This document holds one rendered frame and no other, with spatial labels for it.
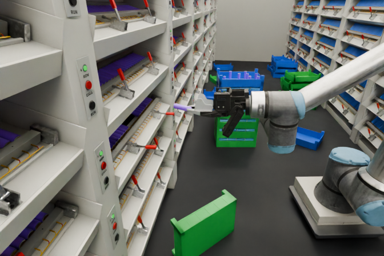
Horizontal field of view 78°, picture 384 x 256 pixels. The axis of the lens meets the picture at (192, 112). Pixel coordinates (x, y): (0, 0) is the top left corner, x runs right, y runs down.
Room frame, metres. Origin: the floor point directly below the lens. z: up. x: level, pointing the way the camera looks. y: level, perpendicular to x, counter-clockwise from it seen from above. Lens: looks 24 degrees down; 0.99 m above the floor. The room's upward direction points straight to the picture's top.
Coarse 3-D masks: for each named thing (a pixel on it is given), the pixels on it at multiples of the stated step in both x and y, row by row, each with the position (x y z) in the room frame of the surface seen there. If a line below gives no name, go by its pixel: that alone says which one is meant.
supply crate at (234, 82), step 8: (224, 72) 1.74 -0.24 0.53; (232, 72) 1.74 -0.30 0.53; (240, 72) 1.74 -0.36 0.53; (248, 72) 1.74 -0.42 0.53; (256, 72) 1.72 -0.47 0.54; (224, 80) 1.55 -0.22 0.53; (232, 80) 1.55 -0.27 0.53; (240, 80) 1.55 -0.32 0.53; (248, 80) 1.55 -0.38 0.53; (256, 80) 1.54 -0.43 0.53
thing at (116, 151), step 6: (156, 102) 1.03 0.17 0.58; (150, 108) 0.96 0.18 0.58; (144, 114) 0.89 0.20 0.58; (138, 120) 0.83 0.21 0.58; (144, 120) 0.86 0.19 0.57; (138, 126) 0.80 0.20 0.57; (132, 132) 0.74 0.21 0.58; (126, 138) 0.70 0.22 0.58; (120, 144) 0.66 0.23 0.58; (114, 150) 0.62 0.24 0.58; (120, 150) 0.64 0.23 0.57; (114, 156) 0.60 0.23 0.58; (114, 168) 0.56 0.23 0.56
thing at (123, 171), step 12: (156, 96) 1.09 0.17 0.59; (168, 96) 1.09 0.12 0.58; (156, 108) 1.02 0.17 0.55; (168, 108) 1.05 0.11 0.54; (132, 120) 0.86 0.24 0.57; (156, 120) 0.91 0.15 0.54; (144, 132) 0.80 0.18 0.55; (156, 132) 0.88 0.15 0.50; (144, 144) 0.73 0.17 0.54; (132, 156) 0.65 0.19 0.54; (120, 168) 0.58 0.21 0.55; (132, 168) 0.60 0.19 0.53; (120, 180) 0.53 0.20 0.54; (120, 192) 0.53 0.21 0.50
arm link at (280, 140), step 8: (264, 128) 0.79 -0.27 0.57; (272, 128) 0.70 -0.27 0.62; (280, 128) 0.68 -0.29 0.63; (288, 128) 0.68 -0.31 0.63; (296, 128) 0.69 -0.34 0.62; (272, 136) 0.70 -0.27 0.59; (280, 136) 0.68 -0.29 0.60; (288, 136) 0.68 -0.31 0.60; (296, 136) 0.70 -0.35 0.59; (272, 144) 0.70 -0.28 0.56; (280, 144) 0.68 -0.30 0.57; (288, 144) 0.68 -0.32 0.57; (280, 152) 0.68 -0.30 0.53; (288, 152) 0.68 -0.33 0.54
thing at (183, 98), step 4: (184, 88) 1.78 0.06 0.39; (188, 88) 1.79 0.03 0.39; (192, 88) 1.78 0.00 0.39; (184, 92) 1.63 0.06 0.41; (188, 92) 1.79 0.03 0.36; (192, 92) 1.78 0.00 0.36; (180, 96) 1.63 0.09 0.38; (184, 96) 1.63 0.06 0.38; (188, 96) 1.72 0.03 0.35; (176, 100) 1.53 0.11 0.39; (180, 100) 1.60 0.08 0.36; (184, 100) 1.62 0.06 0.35; (188, 100) 1.64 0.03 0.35; (180, 104) 1.54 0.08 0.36; (184, 104) 1.56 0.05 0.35; (176, 112) 1.36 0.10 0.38; (180, 112) 1.37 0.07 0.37; (184, 112) 1.50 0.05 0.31; (176, 116) 1.35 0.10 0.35; (180, 116) 1.36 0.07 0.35; (176, 120) 1.30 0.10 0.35; (180, 120) 1.33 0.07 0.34; (176, 124) 1.19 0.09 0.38; (176, 128) 1.19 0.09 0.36
